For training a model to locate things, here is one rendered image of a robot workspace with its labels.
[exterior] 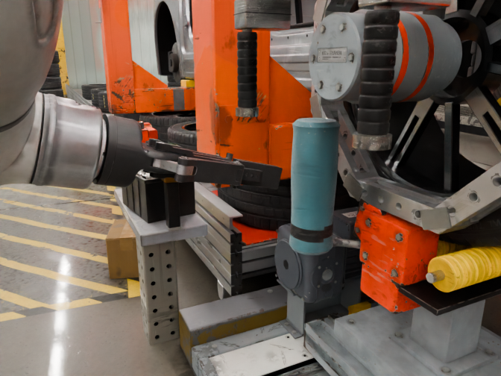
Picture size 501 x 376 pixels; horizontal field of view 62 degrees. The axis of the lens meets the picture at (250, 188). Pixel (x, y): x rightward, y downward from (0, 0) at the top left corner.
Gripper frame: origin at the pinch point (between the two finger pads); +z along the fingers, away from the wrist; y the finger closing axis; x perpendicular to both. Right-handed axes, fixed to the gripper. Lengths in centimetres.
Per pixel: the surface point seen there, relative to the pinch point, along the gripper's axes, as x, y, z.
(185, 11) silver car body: -70, 243, 74
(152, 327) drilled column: 61, 66, 20
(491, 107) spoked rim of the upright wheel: -17.6, -6.2, 37.0
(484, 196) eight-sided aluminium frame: -3.9, -13.8, 29.2
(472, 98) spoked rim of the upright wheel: -18.8, -2.6, 37.0
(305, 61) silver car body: -34, 87, 67
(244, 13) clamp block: -24.0, 20.5, 3.8
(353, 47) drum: -19.7, 0.1, 11.0
